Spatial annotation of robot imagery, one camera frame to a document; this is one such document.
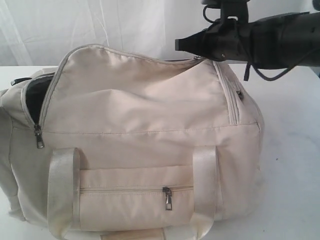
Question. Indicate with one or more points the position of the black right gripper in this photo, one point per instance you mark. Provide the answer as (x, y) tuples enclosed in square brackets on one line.
[(276, 42)]

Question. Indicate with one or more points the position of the beige duffel bag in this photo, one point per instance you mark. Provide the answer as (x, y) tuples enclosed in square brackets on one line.
[(117, 128)]

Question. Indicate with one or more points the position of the front pocket zipper pull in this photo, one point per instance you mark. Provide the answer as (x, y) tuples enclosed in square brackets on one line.
[(168, 198)]

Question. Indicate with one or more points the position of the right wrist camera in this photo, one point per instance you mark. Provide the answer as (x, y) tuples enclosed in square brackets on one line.
[(230, 8)]

